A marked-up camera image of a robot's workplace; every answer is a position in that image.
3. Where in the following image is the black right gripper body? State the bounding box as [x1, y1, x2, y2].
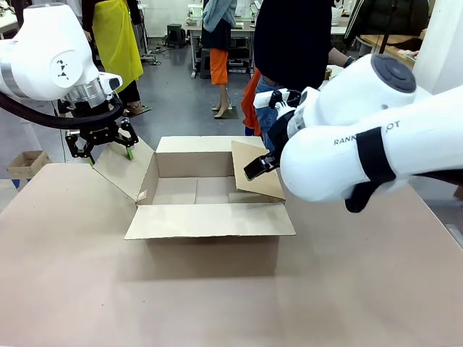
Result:
[266, 108, 301, 162]

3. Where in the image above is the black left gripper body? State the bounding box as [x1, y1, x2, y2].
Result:
[68, 103, 124, 146]

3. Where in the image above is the brown cardboard shipping box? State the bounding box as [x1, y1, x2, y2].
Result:
[92, 135, 297, 278]

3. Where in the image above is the small open cardboard box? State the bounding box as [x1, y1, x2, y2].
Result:
[6, 150, 51, 179]

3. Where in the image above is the orange apron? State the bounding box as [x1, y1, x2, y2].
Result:
[240, 68, 262, 137]

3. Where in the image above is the person in dark shirt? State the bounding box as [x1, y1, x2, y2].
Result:
[252, 0, 357, 151]

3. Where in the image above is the person in orange skirt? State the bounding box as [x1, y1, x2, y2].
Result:
[200, 0, 239, 120]

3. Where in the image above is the person in yellow apron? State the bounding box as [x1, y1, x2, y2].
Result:
[81, 0, 151, 116]

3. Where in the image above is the white workbench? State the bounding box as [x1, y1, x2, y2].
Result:
[186, 21, 258, 79]

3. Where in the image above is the green plastic stool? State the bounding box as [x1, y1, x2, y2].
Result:
[166, 23, 187, 48]

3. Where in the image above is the white plastic basket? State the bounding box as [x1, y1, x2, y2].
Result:
[329, 5, 344, 27]

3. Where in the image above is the black stand pole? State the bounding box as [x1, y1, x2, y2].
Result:
[378, 0, 391, 56]

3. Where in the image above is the wooden table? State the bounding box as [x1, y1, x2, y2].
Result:
[356, 33, 426, 68]

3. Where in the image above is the person in black jacket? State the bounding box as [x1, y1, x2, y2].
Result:
[343, 0, 431, 46]

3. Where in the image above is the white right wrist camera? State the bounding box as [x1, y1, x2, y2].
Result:
[252, 88, 308, 116]

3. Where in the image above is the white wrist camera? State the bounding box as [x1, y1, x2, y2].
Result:
[97, 72, 124, 95]
[252, 88, 308, 116]

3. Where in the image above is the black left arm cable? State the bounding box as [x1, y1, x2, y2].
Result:
[0, 92, 124, 130]

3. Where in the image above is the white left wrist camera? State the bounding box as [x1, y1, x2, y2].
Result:
[97, 72, 124, 95]

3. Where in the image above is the black strap on arm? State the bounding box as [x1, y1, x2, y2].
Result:
[344, 126, 398, 214]

